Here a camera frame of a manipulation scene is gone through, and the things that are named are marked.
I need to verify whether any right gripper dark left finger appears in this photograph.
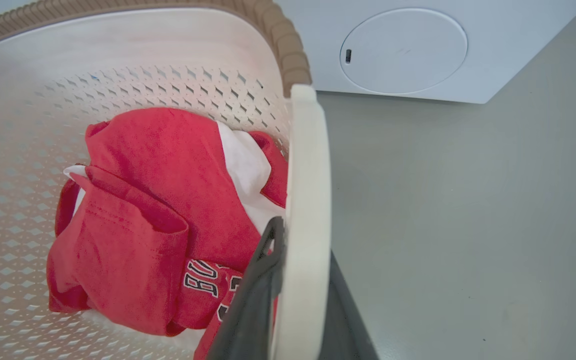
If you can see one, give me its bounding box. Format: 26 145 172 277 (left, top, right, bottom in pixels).
206 216 287 360

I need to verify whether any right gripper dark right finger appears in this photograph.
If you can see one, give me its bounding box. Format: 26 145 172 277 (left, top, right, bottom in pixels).
317 252 380 360

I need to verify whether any white perforated laundry basket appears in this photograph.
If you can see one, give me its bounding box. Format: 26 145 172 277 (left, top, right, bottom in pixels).
0 0 333 360

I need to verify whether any red and white jersey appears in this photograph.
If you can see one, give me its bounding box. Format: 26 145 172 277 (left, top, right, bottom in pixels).
46 107 289 360

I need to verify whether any white front-load washing machine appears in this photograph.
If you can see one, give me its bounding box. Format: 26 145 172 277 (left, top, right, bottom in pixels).
273 0 576 105

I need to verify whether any round white filter cover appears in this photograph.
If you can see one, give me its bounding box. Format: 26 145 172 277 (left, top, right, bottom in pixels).
339 7 469 95

